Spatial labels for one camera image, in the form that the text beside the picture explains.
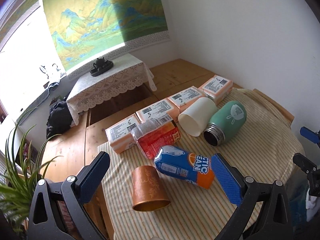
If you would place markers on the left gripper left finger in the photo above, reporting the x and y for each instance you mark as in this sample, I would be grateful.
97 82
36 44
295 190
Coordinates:
57 209

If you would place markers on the red label plastic bottle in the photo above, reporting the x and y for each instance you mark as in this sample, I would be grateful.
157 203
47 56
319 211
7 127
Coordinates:
151 135

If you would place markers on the tissue pack farthest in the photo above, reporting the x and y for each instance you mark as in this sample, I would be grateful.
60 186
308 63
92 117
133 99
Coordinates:
217 88

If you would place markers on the landscape painting scroll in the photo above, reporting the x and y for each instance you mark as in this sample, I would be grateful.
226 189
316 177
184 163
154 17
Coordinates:
83 30

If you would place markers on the black clothes pile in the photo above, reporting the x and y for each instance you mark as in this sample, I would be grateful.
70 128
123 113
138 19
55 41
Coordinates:
59 120

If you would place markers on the green thermos bottle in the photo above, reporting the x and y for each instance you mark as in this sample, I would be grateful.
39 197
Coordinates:
225 123

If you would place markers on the green spider plant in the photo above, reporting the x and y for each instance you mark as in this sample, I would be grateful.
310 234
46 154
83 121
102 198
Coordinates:
21 178

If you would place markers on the blue orange drink bottle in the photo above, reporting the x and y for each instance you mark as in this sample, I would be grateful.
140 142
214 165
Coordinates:
181 164

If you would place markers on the white paper cup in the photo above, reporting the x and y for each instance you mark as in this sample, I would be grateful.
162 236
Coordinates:
196 117

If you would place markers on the tissue pack nearest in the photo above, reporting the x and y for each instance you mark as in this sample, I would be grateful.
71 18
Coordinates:
119 135

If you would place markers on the tissue pack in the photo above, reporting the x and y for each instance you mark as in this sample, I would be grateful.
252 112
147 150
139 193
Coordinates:
185 98
119 135
158 109
217 88

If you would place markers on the black teapot on tray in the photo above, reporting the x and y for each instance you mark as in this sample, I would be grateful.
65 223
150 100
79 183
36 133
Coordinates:
100 66

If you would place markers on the brown paper cup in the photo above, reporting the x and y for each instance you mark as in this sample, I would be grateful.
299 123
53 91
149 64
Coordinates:
148 193

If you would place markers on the striped yellow table cloth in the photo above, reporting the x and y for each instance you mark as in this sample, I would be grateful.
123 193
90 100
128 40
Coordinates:
263 148

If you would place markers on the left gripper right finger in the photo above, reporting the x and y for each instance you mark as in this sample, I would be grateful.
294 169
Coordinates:
262 209

